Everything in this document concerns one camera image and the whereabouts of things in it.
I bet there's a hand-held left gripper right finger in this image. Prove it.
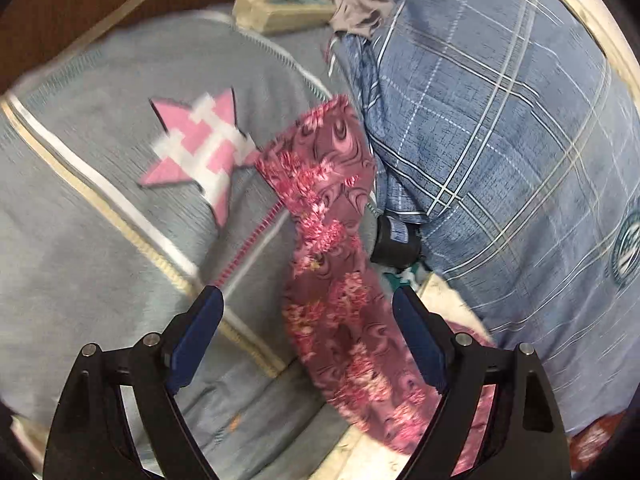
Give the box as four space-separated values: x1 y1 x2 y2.
391 286 572 480

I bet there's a grey crumpled cloth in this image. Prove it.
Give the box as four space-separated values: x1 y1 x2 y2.
295 0 397 41

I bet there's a red patterned bag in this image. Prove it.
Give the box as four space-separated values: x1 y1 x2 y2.
570 416 627 477

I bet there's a blue plaid quilt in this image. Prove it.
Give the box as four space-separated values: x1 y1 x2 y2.
327 0 640 436

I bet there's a grey sweater with pink star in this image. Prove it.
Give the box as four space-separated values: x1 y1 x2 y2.
0 10 382 467

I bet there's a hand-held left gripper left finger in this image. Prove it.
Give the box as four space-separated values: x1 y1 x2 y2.
42 285 224 480

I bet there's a cream floral bed sheet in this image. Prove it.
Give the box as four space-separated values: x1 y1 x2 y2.
320 270 497 480

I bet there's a cream bed frame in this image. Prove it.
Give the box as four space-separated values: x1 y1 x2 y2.
515 0 624 61

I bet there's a pink floral small garment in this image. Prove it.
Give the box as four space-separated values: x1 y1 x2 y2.
252 94 501 457

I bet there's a black cylindrical object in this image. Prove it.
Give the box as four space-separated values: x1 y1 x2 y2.
370 214 424 269

